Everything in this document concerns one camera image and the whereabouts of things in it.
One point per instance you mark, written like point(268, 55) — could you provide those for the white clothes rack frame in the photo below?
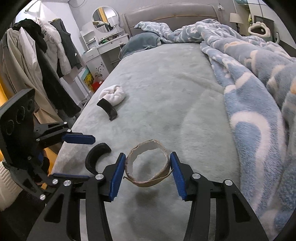
point(76, 86)

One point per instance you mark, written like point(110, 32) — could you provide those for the yellow curtain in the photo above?
point(18, 141)

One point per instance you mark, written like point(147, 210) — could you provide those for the white fluffy sock far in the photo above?
point(113, 94)

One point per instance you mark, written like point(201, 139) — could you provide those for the bedside table lamp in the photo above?
point(235, 18)

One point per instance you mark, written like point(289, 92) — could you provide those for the white hanging jacket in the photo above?
point(55, 51)

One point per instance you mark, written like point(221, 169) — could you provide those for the yellow picture book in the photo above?
point(88, 78)

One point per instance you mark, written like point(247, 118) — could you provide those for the dark teal pillow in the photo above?
point(140, 42)

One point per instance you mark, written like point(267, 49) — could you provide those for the white vanity desk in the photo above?
point(103, 49)

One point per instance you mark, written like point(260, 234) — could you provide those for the round vanity mirror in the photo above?
point(100, 18)

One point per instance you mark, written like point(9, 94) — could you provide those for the white wardrobe cabinet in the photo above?
point(247, 10)

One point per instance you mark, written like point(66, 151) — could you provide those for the grey padded headboard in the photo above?
point(175, 15)

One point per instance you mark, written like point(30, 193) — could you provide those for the white cloud shaped ornament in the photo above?
point(260, 29)

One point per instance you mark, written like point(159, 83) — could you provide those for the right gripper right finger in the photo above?
point(178, 175)

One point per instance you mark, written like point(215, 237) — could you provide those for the white vanity lamp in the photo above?
point(112, 22)

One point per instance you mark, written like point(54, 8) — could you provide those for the black curved clip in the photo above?
point(108, 108)

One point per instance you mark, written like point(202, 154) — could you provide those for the blue cloud pattern blanket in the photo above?
point(258, 78)

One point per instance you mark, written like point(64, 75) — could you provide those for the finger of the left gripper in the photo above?
point(78, 138)
point(75, 179)

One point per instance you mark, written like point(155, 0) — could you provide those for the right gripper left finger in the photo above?
point(116, 172)

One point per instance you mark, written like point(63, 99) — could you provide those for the dark grey hanging vest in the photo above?
point(70, 49)

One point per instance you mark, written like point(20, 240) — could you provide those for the red storage box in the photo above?
point(95, 85)

